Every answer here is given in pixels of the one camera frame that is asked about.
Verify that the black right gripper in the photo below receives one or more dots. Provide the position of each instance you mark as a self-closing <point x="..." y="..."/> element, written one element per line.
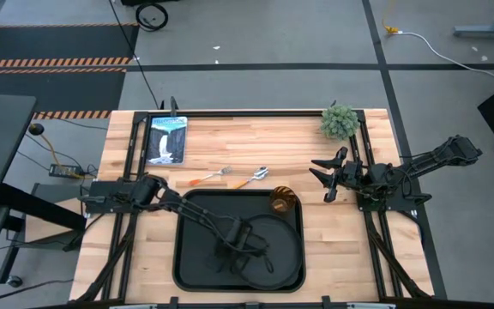
<point x="352" y="173"/>

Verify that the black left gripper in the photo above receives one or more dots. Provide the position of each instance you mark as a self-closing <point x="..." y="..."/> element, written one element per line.
<point x="240" y="236"/>

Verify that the black round plate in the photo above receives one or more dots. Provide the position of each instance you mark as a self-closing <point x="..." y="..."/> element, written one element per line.
<point x="285" y="253"/>

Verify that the amber glass cup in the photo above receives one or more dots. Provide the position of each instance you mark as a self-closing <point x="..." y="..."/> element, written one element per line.
<point x="282" y="201"/>

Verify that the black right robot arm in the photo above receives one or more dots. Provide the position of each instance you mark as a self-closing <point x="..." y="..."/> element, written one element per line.
<point x="444" y="156"/>

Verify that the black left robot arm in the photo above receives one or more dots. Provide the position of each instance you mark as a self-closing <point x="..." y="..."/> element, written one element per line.
<point x="148" y="189"/>

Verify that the black rectangular tray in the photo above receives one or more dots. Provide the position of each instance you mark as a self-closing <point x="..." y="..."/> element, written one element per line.
<point x="189" y="274"/>

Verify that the small green artificial plant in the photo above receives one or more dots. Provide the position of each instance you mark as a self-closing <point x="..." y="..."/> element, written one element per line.
<point x="340" y="122"/>

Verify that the waterfall picture card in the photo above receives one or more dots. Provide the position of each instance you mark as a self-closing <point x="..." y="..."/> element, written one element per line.
<point x="167" y="139"/>

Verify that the black power adapter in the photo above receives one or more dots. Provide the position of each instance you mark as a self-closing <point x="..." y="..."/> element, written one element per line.
<point x="64" y="170"/>

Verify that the grey desk leg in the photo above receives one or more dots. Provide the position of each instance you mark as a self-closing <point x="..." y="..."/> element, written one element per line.
<point x="487" y="31"/>

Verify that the black caster wheel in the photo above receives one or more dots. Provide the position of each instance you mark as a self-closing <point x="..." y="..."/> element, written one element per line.
<point x="14" y="281"/>

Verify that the black round floor puck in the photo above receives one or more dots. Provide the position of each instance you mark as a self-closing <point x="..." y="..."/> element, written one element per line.
<point x="36" y="129"/>

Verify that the black hazard-striped floor mat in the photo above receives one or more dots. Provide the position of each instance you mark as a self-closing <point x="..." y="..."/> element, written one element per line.
<point x="37" y="43"/>

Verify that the black aluminium table frame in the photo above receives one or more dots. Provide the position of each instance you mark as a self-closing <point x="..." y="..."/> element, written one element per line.
<point x="230" y="113"/>

